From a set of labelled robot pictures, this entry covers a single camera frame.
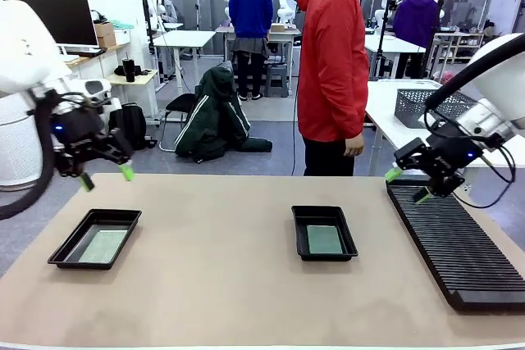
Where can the black tripod stand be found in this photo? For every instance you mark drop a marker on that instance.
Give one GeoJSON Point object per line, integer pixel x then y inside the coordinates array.
{"type": "Point", "coordinates": [382, 38]}

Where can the white standing desk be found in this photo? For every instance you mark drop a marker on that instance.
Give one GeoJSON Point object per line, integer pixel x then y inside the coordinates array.
{"type": "Point", "coordinates": [389, 42]}
{"type": "Point", "coordinates": [184, 36]}

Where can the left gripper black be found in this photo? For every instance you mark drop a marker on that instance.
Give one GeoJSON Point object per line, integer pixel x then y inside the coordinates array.
{"type": "Point", "coordinates": [76, 130]}

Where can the white storage bin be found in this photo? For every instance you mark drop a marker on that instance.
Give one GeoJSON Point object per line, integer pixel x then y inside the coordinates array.
{"type": "Point", "coordinates": [122, 36]}

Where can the grey plastic basket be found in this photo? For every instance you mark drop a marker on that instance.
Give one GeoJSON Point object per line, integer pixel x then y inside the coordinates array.
{"type": "Point", "coordinates": [410, 106]}

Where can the small wooden side table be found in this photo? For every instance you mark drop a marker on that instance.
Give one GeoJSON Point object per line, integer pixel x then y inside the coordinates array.
{"type": "Point", "coordinates": [145, 79]}

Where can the black computer monitor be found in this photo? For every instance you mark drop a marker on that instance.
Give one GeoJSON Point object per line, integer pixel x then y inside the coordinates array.
{"type": "Point", "coordinates": [74, 22]}

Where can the white cabinet wooden top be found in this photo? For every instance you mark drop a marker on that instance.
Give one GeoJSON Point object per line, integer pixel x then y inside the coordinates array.
{"type": "Point", "coordinates": [84, 69]}

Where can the black backpack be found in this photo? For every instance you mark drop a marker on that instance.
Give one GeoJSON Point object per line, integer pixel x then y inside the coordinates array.
{"type": "Point", "coordinates": [137, 128]}

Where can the person in grey top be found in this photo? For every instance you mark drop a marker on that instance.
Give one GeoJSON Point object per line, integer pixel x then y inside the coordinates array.
{"type": "Point", "coordinates": [166, 7]}

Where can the brown cardboard box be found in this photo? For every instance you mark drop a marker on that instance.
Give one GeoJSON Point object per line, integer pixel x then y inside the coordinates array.
{"type": "Point", "coordinates": [104, 34]}

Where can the black ESD tray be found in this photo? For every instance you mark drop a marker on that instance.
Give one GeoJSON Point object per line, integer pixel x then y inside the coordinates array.
{"type": "Point", "coordinates": [110, 219]}
{"type": "Point", "coordinates": [320, 216]}

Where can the person's right forearm red sleeve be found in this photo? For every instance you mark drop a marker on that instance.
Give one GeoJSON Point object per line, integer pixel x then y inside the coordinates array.
{"type": "Point", "coordinates": [354, 116]}

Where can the low storage shelf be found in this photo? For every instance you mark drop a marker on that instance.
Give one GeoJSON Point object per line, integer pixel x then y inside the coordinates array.
{"type": "Point", "coordinates": [459, 44]}

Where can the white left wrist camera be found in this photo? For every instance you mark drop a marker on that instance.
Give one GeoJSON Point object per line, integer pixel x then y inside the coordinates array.
{"type": "Point", "coordinates": [98, 87]}

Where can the pink soft item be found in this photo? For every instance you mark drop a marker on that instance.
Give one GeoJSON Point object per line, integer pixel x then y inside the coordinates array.
{"type": "Point", "coordinates": [447, 76]}

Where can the person in purple hoodie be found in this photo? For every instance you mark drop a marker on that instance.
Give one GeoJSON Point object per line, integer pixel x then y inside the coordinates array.
{"type": "Point", "coordinates": [416, 18]}

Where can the green circuit board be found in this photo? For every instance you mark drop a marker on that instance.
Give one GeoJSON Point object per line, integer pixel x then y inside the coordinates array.
{"type": "Point", "coordinates": [325, 239]}
{"type": "Point", "coordinates": [102, 245]}

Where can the person in blue hoodie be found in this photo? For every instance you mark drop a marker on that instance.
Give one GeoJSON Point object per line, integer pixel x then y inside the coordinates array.
{"type": "Point", "coordinates": [250, 10]}

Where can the person's right hand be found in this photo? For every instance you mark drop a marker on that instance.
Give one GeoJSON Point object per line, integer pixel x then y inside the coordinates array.
{"type": "Point", "coordinates": [354, 147]}

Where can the dark green jacket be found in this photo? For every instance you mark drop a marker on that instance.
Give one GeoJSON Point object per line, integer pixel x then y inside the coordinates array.
{"type": "Point", "coordinates": [213, 120]}

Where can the black tumbler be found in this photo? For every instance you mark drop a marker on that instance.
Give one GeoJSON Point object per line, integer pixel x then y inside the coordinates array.
{"type": "Point", "coordinates": [129, 69]}

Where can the person in red jacket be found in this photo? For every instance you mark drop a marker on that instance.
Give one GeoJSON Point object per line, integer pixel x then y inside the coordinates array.
{"type": "Point", "coordinates": [328, 59]}

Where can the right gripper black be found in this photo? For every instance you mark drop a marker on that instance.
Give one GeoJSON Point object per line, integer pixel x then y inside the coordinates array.
{"type": "Point", "coordinates": [457, 151]}

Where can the black folding chair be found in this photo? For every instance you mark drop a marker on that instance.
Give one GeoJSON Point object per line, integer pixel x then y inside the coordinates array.
{"type": "Point", "coordinates": [180, 102]}

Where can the large white desk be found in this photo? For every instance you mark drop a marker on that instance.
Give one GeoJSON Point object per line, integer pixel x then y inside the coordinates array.
{"type": "Point", "coordinates": [381, 114]}

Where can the grey step stool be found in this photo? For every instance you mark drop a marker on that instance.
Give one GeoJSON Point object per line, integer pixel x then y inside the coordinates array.
{"type": "Point", "coordinates": [277, 75]}

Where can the black slotted board rack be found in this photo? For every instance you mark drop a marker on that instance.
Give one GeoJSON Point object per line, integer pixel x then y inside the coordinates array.
{"type": "Point", "coordinates": [459, 251]}

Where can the wooden top work desk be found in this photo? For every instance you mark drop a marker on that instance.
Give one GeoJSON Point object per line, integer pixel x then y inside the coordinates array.
{"type": "Point", "coordinates": [287, 32]}

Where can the small cardboard box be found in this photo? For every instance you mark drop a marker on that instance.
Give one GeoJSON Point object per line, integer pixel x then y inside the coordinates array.
{"type": "Point", "coordinates": [277, 27]}

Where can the black keyboard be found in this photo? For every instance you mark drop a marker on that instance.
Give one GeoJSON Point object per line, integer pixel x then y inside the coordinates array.
{"type": "Point", "coordinates": [88, 53]}

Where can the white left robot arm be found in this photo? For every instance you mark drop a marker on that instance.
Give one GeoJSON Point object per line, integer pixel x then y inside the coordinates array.
{"type": "Point", "coordinates": [24, 51]}

